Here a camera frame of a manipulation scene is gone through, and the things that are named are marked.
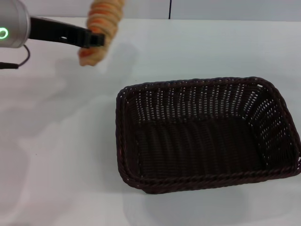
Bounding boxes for dark brown woven basket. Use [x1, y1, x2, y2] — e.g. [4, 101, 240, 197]
[115, 76, 301, 195]

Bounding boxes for orange striped bread roll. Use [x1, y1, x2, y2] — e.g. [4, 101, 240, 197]
[77, 0, 126, 67]

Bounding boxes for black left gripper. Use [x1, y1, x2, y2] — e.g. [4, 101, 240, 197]
[28, 16, 105, 49]

